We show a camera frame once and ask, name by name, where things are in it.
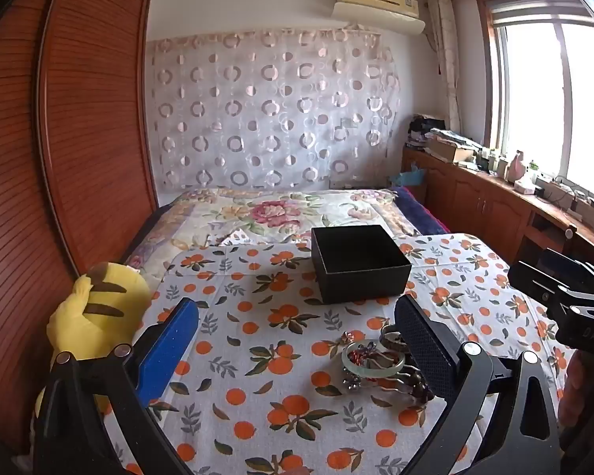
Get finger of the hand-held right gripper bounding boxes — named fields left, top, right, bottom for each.
left=537, top=249, right=594, bottom=286
left=508, top=259, right=575, bottom=304

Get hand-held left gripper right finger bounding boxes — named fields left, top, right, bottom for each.
left=393, top=294, right=562, bottom=475

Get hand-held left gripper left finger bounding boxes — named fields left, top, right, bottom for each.
left=32, top=298, right=201, bottom=475

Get wide metal bangle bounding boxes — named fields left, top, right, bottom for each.
left=379, top=324, right=413, bottom=353

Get dark red bead bracelet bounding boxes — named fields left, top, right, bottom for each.
left=396, top=366, right=435, bottom=407

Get green jade bangle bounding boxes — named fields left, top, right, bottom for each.
left=341, top=340, right=406, bottom=373

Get red stone brooch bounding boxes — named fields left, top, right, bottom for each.
left=349, top=345, right=378, bottom=365

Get silver crystal brooch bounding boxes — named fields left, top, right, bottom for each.
left=341, top=373, right=373, bottom=393

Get black cardboard box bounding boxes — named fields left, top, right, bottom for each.
left=310, top=224, right=413, bottom=304

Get person's right hand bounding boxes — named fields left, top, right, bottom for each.
left=559, top=351, right=594, bottom=429

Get yellow plush toy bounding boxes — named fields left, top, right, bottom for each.
left=34, top=259, right=152, bottom=421

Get long wooden cabinet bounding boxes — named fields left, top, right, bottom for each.
left=401, top=145, right=594, bottom=270

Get orange fruit print bedsheet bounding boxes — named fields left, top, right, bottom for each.
left=103, top=232, right=576, bottom=475

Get pink figurine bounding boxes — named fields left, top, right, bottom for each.
left=507, top=149, right=528, bottom=182

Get purple blanket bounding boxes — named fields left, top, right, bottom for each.
left=391, top=185, right=449, bottom=236

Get brown cardboard box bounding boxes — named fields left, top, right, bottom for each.
left=425, top=135, right=476, bottom=164

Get teal plastic bag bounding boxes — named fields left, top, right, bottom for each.
left=398, top=163, right=427, bottom=189

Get floral quilt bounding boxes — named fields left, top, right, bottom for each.
left=123, top=186, right=417, bottom=279

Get window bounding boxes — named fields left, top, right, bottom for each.
left=477, top=0, right=594, bottom=211

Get pile of dark clothes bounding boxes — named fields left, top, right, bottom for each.
left=406, top=114, right=447, bottom=148

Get pale window curtain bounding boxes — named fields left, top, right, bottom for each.
left=428, top=0, right=464, bottom=134

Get sheer circle-pattern curtain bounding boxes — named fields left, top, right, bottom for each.
left=145, top=27, right=402, bottom=192

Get wall air conditioner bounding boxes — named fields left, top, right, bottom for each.
left=331, top=0, right=425, bottom=36

